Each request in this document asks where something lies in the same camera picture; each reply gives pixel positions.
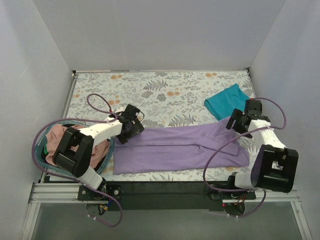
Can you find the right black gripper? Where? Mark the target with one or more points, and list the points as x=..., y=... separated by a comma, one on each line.
x=236, y=122

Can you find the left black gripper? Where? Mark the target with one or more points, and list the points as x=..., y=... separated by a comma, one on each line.
x=135, y=129

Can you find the purple t shirt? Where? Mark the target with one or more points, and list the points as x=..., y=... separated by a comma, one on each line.
x=179, y=148

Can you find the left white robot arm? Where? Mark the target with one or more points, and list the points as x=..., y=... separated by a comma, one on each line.
x=75, y=148

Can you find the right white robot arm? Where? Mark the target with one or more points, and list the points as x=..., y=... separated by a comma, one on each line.
x=275, y=165

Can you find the folded teal t shirt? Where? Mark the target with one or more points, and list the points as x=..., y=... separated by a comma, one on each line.
x=222, y=104

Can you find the pink t shirt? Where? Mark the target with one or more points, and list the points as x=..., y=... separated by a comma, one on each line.
x=54, y=137

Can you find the floral tablecloth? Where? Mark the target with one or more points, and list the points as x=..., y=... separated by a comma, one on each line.
x=166, y=99

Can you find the teal plastic basket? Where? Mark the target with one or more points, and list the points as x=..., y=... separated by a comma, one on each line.
x=42, y=141

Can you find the green garment in basket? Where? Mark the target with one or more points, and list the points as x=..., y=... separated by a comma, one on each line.
x=45, y=151

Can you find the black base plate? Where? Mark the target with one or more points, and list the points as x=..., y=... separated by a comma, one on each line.
x=167, y=195

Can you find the aluminium frame rail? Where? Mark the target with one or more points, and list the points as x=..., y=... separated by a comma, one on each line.
x=68, y=192

